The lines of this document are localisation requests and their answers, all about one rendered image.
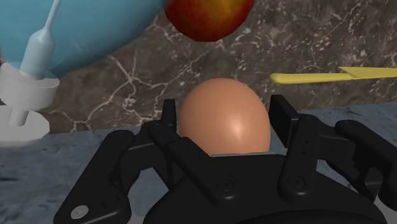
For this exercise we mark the white spray bottle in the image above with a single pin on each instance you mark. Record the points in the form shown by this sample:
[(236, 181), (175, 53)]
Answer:
[(31, 83)]

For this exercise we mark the yellow knife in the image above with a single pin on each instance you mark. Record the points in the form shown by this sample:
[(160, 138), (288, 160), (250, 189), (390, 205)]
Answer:
[(335, 76)]

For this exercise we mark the brown egg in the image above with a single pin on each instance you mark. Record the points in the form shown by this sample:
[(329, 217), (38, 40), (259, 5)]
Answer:
[(225, 116)]

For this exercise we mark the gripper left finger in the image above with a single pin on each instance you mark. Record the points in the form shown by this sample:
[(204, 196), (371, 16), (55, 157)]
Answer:
[(173, 149)]

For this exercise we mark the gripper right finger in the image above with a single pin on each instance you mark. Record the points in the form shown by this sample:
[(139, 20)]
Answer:
[(299, 149)]

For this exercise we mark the red apple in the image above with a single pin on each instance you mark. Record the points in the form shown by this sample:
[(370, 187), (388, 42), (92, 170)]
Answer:
[(207, 17)]

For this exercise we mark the light blue bowl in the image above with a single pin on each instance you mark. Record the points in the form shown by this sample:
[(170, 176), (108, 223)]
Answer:
[(93, 28)]

